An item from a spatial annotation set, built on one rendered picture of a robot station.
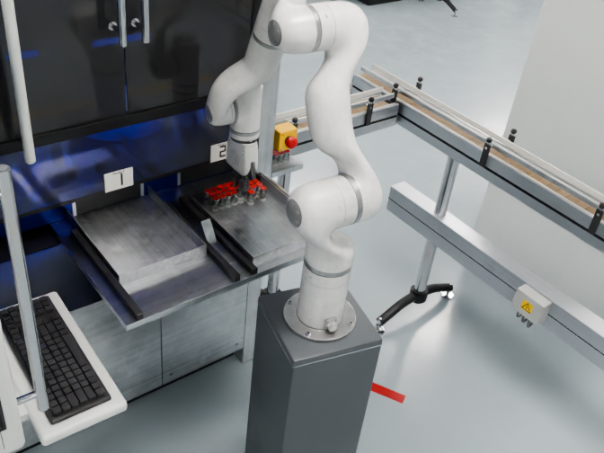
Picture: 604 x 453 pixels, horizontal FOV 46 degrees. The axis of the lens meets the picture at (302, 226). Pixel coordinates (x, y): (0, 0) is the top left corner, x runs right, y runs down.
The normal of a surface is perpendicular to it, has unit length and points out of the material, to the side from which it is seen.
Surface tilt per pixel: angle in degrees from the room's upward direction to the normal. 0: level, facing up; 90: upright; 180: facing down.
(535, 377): 0
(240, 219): 0
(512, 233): 90
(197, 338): 90
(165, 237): 0
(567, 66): 90
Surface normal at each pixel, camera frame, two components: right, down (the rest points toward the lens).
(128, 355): 0.60, 0.52
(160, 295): 0.10, -0.80
